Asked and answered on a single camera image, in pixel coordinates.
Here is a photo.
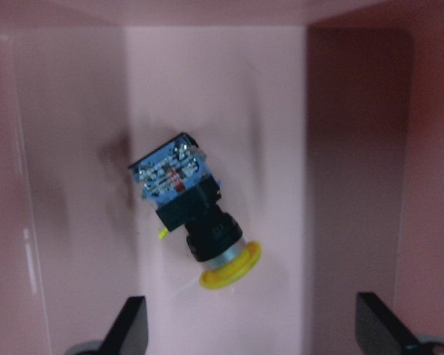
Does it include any yellow push button switch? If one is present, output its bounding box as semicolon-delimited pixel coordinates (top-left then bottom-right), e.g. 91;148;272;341
128;132;262;290

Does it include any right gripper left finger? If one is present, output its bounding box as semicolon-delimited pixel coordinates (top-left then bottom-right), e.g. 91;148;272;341
97;296;149;355

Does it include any pink plastic bin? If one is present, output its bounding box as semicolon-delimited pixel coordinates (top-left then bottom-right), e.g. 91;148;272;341
0;1;444;354

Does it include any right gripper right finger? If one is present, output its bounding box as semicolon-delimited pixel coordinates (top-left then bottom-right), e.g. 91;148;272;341
355;292;422;355

